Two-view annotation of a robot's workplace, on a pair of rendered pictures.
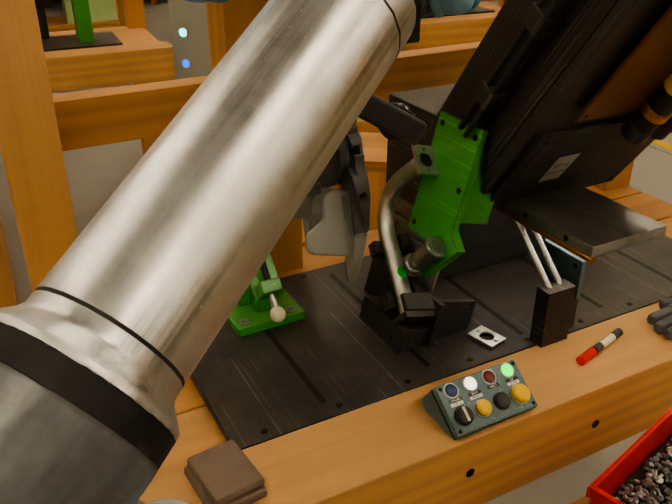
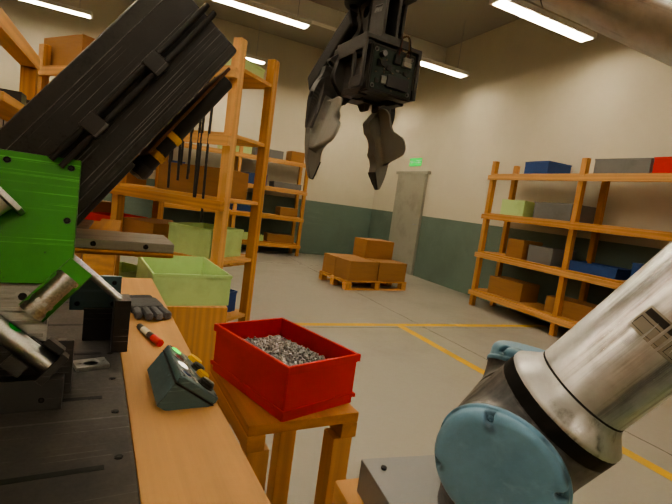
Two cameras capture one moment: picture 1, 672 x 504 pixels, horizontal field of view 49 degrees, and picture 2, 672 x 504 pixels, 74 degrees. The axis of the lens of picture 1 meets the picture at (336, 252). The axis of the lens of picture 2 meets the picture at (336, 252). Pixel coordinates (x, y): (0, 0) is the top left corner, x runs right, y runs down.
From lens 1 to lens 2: 0.92 m
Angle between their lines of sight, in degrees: 88
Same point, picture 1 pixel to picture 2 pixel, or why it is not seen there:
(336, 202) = (385, 119)
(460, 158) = (56, 190)
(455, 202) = (66, 232)
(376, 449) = (205, 444)
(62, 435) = not seen: outside the picture
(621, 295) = not seen: hidden behind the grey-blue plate
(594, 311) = not seen: hidden behind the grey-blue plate
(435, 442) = (211, 414)
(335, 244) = (392, 151)
